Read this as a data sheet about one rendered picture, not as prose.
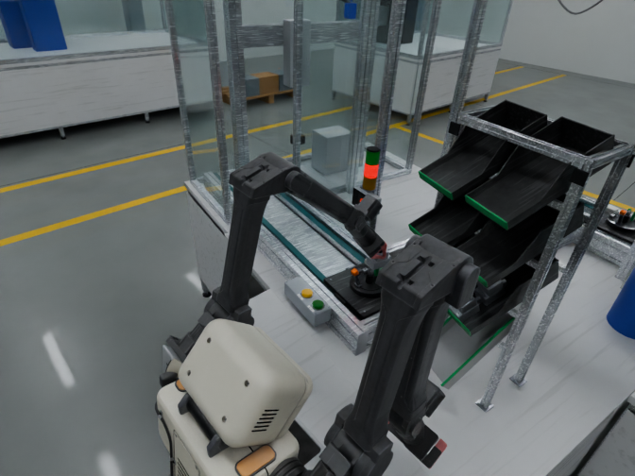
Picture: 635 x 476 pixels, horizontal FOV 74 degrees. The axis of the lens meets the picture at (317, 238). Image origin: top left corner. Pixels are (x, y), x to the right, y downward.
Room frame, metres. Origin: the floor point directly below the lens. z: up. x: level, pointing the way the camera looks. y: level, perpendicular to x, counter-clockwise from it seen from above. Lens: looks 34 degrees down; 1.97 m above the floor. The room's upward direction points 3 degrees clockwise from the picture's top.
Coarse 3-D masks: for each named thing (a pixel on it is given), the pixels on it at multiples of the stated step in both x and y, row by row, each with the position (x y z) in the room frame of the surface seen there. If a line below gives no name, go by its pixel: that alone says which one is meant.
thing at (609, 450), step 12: (624, 420) 0.84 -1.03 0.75; (612, 432) 0.84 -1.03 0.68; (624, 432) 0.82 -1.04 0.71; (600, 444) 0.85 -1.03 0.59; (612, 444) 0.82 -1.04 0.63; (624, 444) 0.81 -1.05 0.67; (600, 456) 0.83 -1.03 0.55; (612, 456) 0.81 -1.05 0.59; (624, 456) 0.79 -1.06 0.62; (588, 468) 0.83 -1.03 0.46; (600, 468) 0.81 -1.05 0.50; (612, 468) 0.79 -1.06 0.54; (624, 468) 0.77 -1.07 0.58
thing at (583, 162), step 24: (456, 120) 1.06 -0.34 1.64; (480, 120) 1.01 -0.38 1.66; (552, 120) 1.04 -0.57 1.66; (528, 144) 0.89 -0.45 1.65; (552, 144) 0.86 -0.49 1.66; (624, 168) 0.88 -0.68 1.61; (576, 192) 0.78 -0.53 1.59; (600, 216) 0.89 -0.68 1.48; (552, 240) 0.79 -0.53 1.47; (576, 264) 0.88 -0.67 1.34; (528, 288) 0.79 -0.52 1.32; (528, 312) 0.79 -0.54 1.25; (552, 312) 0.88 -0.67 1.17; (504, 360) 0.78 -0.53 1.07; (528, 360) 0.88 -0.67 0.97
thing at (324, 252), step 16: (304, 208) 1.79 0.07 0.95; (272, 224) 1.68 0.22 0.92; (288, 224) 1.69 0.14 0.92; (304, 224) 1.69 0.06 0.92; (320, 224) 1.65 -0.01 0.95; (288, 240) 1.55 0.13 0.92; (304, 240) 1.56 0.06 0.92; (320, 240) 1.56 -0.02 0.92; (336, 240) 1.52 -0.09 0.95; (352, 240) 1.52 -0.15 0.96; (304, 256) 1.44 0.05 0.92; (320, 256) 1.44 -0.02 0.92; (336, 256) 1.45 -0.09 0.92; (352, 256) 1.42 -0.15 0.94; (320, 272) 1.29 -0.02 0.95; (336, 272) 1.34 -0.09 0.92
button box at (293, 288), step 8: (288, 280) 1.22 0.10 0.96; (296, 280) 1.22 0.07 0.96; (304, 280) 1.22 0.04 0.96; (288, 288) 1.18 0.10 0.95; (296, 288) 1.17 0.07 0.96; (304, 288) 1.18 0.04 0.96; (288, 296) 1.18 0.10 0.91; (296, 296) 1.14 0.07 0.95; (312, 296) 1.13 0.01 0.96; (296, 304) 1.14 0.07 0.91; (304, 304) 1.09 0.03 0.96; (304, 312) 1.09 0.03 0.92; (312, 312) 1.06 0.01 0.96; (320, 312) 1.06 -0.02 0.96; (328, 312) 1.07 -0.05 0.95; (312, 320) 1.05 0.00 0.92; (320, 320) 1.05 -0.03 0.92; (328, 320) 1.07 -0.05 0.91
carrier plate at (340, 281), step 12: (360, 264) 1.32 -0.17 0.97; (336, 276) 1.25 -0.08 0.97; (348, 276) 1.25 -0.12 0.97; (336, 288) 1.17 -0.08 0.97; (348, 288) 1.18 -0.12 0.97; (348, 300) 1.11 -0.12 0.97; (360, 300) 1.11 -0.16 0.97; (372, 300) 1.12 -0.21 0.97; (360, 312) 1.06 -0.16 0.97; (372, 312) 1.06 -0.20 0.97
